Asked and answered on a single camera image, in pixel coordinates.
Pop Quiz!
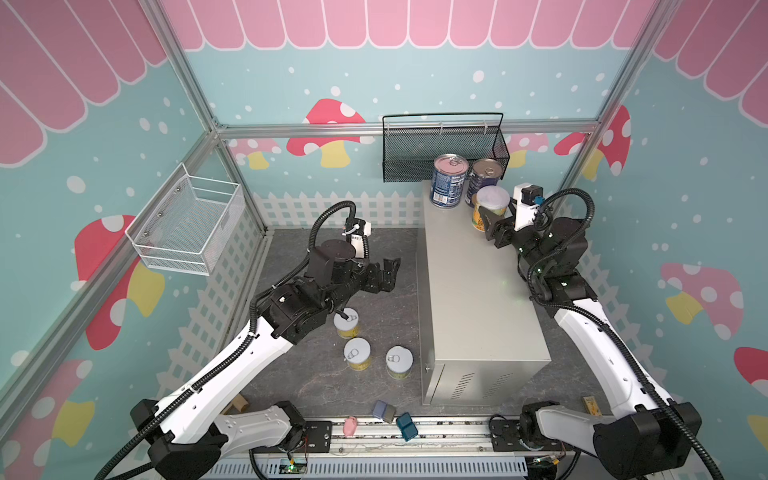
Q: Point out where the yellow can white lid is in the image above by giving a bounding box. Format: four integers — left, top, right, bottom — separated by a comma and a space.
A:
343, 337, 371, 371
385, 345, 414, 380
333, 307, 360, 339
472, 185, 510, 232

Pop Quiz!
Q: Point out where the dark blue tall can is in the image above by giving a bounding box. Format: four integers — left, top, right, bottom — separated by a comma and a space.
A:
465, 158, 504, 207

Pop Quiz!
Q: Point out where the blue can pink lid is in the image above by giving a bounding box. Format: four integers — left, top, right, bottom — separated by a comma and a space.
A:
430, 154, 469, 208

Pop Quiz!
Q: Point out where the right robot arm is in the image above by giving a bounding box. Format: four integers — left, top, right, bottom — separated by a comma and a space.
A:
477, 184, 723, 479

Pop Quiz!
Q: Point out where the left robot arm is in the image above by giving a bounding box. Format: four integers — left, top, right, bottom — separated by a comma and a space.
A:
96, 200, 401, 479

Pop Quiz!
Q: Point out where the grey metal cabinet counter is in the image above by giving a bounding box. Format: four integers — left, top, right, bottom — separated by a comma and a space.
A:
416, 182, 551, 407

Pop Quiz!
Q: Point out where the grey purple toy block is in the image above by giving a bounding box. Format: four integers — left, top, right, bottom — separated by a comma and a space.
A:
372, 400, 396, 424

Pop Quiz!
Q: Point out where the teal toy block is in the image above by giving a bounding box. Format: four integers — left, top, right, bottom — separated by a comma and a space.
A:
395, 412, 419, 442

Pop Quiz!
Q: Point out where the pink toy block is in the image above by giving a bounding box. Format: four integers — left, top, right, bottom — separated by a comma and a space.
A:
342, 416, 358, 438

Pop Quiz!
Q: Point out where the wooden mallet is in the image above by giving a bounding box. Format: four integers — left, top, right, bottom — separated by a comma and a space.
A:
221, 394, 250, 415

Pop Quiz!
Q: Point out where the small wooden block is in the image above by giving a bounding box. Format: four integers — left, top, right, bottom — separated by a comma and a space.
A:
582, 396, 602, 417

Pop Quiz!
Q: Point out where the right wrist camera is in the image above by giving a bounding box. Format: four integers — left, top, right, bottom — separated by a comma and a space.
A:
512, 183, 544, 231

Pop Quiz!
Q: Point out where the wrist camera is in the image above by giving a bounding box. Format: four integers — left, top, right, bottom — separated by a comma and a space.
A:
342, 218, 372, 259
512, 183, 544, 231

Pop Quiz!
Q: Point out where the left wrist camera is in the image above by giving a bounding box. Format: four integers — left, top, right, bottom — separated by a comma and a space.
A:
342, 218, 372, 259

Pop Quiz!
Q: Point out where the black wire mesh basket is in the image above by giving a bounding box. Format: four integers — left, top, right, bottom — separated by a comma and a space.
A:
381, 112, 510, 183

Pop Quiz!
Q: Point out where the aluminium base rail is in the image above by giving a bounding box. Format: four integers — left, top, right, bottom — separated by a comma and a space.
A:
158, 413, 625, 480

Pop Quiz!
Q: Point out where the white wire mesh basket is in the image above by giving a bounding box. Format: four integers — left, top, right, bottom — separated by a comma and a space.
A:
125, 164, 245, 276

